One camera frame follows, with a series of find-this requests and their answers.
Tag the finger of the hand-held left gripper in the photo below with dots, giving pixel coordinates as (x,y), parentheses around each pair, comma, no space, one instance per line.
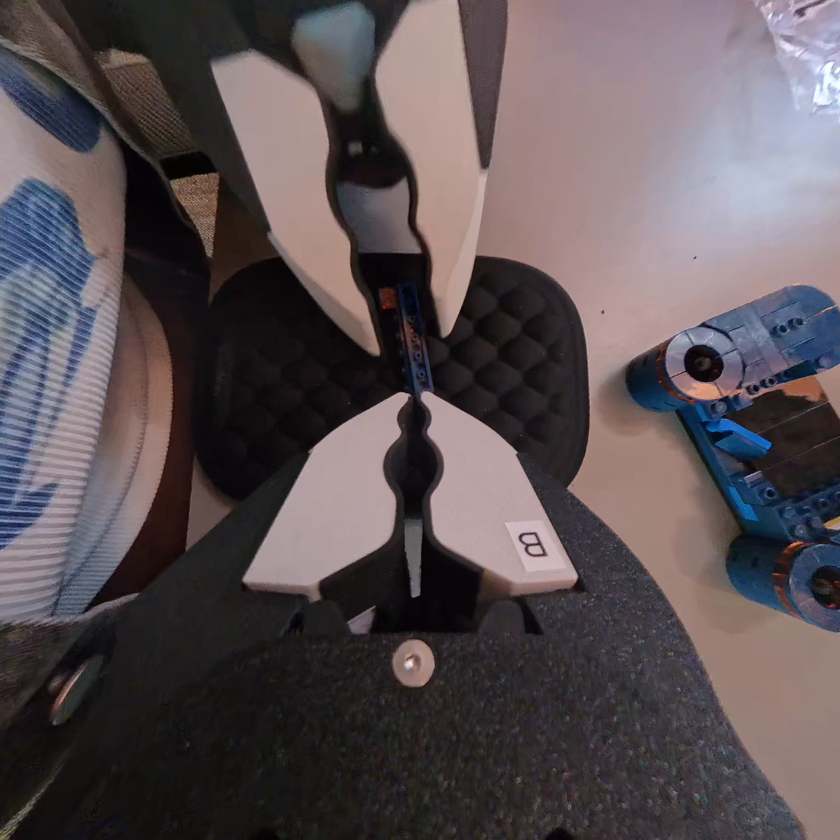
(289,184)
(439,131)

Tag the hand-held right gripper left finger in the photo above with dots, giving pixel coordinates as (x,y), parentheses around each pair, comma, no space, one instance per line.
(334,512)

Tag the large black cushioned pad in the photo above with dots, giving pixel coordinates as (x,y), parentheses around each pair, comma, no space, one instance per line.
(512,367)

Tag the clear plastic bag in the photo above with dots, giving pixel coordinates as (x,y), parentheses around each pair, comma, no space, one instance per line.
(814,46)

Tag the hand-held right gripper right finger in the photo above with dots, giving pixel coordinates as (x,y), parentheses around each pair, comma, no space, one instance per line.
(485,505)

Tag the blue brick-built game console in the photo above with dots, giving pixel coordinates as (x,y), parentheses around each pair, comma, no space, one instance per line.
(741,407)

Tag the blue brick bar orange ends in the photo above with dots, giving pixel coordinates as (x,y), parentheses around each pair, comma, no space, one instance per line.
(413,348)

